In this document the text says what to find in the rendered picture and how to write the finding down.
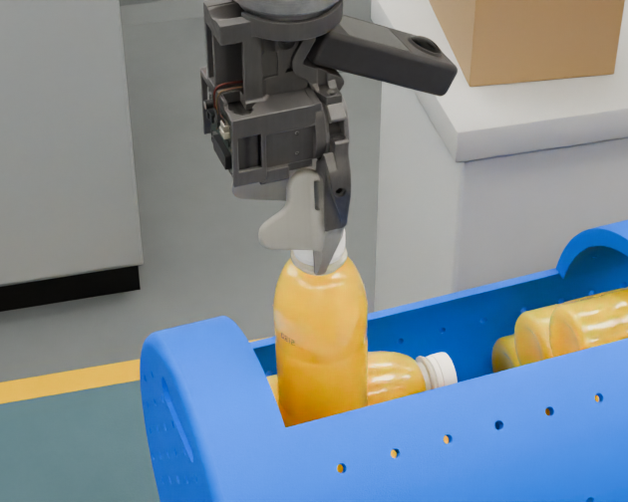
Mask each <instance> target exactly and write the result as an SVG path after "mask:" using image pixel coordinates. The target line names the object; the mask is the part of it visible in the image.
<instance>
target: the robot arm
mask: <svg viewBox="0 0 628 502"><path fill-rule="evenodd" d="M203 14H204V33H205V53H206V67H203V68H200V86H201V104H202V122H203V133H204V134H207V133H211V141H212V142H213V149H214V151H215V153H216V154H217V156H218V158H219V160H220V161H221V163H222V165H223V167H224V169H225V170H227V169H228V171H229V173H230V174H231V176H232V179H233V181H232V185H231V191H232V193H233V195H234V196H235V197H237V198H240V199H255V200H279V201H286V204H285V206H284V207H283V208H282V209H281V210H280V211H279V212H277V213H276V214H275V215H273V216H272V217H271V218H269V219H268V220H266V221H265V222H264V223H263V224H262V225H261V226H260V228H259V233H258V238H259V242H260V244H261V245H262V246H263V247H265V248H267V249H271V250H313V260H314V273H315V275H316V276H318V275H322V274H324V273H325V272H326V270H327V268H328V266H329V264H330V262H331V260H332V258H333V256H334V254H335V252H336V250H337V248H338V245H339V243H340V241H341V239H342V237H343V233H344V228H345V226H346V225H347V221H348V214H349V207H350V200H351V168H350V159H349V142H350V130H349V118H348V110H347V105H346V102H345V99H344V97H343V95H342V94H341V92H340V90H341V89H342V87H343V86H344V80H343V79H342V77H341V76H340V74H339V73H338V72H337V70H338V71H342V72H346V73H350V74H354V75H357V76H361V77H365V78H369V79H373V80H377V81H381V82H385V83H388V84H392V85H396V86H400V87H404V88H408V89H412V90H415V91H419V92H423V93H427V94H431V95H435V96H439V97H442V96H444V95H445V94H446V93H447V92H448V90H449V88H450V86H451V84H452V82H453V80H454V79H455V77H456V75H457V73H458V68H457V66H456V65H455V64H454V63H453V62H452V61H451V60H450V59H449V58H448V57H447V56H446V55H445V54H444V53H443V52H442V50H441V49H440V48H439V46H438V45H437V44H436V43H435V42H434V41H432V40H431V39H429V38H427V37H424V36H417V35H413V34H410V33H406V32H403V31H399V30H396V29H393V28H389V27H386V26H382V25H379V24H375V23H372V22H368V21H365V20H361V19H358V18H354V17H351V16H347V15H344V14H343V0H204V1H203ZM207 87H208V93H209V100H208V99H207Z"/></svg>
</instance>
